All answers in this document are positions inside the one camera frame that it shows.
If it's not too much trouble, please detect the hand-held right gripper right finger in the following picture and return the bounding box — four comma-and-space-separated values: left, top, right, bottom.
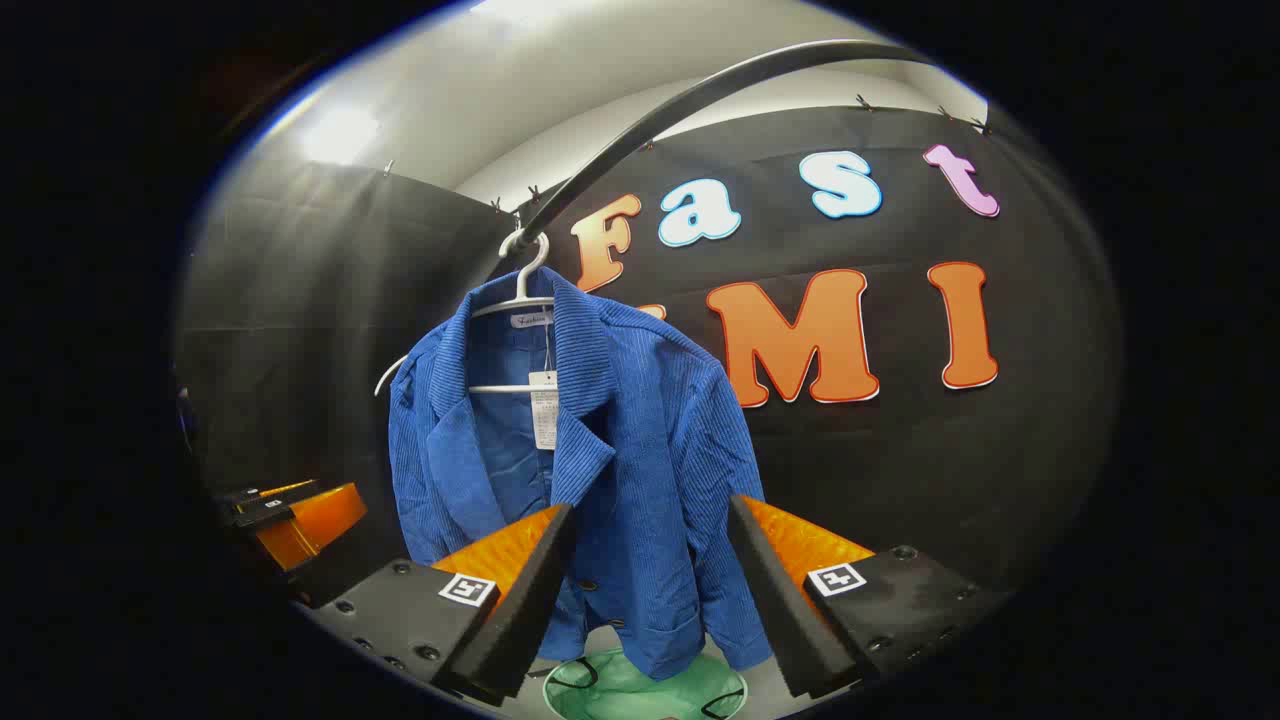
728, 493, 1003, 699

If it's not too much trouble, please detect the large white plastic hanger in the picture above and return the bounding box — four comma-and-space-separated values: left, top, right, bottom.
468, 228, 561, 396

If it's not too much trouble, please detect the black backdrop cloth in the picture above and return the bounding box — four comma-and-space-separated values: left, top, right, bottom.
175, 100, 1126, 641

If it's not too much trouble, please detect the square ceiling light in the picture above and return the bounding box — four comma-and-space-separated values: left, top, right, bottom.
298, 103, 383, 168

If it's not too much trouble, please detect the white paper hang tag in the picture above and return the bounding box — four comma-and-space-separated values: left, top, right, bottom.
528, 372, 561, 451

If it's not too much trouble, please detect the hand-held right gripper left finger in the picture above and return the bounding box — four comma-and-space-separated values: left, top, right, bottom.
312, 503, 579, 707

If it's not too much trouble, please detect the blue corduroy jacket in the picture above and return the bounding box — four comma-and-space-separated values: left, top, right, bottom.
388, 268, 773, 683

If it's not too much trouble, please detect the black clothes rail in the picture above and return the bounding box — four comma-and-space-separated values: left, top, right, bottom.
515, 40, 936, 251

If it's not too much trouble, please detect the green laundry hamper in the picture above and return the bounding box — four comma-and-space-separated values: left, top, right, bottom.
543, 648, 749, 720

